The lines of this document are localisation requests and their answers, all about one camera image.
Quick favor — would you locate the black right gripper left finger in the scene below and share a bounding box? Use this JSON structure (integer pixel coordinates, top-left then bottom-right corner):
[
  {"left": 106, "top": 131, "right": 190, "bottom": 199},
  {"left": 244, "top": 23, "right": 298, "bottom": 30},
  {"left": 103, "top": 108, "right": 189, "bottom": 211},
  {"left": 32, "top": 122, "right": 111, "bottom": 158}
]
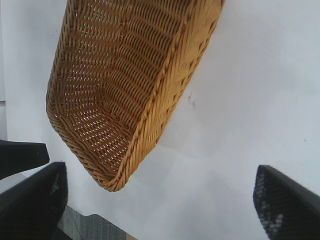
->
[{"left": 0, "top": 161, "right": 69, "bottom": 240}]

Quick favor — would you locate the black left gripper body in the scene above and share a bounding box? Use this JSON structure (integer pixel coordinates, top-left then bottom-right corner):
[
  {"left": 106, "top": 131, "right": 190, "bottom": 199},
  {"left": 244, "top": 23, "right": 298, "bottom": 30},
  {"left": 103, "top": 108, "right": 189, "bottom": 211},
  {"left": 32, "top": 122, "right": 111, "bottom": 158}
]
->
[{"left": 0, "top": 139, "right": 50, "bottom": 180}]

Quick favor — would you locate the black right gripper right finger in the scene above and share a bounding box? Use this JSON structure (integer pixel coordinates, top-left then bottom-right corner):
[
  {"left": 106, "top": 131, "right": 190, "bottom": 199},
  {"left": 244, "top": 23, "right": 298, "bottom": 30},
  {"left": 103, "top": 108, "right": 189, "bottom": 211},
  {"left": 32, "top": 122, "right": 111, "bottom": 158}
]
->
[{"left": 252, "top": 164, "right": 320, "bottom": 240}]

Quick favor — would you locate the woven wicker basket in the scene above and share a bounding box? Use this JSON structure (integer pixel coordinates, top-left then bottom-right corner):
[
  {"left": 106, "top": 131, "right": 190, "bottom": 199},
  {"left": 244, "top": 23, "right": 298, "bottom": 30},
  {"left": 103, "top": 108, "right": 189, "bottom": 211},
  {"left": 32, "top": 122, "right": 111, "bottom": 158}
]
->
[{"left": 45, "top": 0, "right": 227, "bottom": 193}]

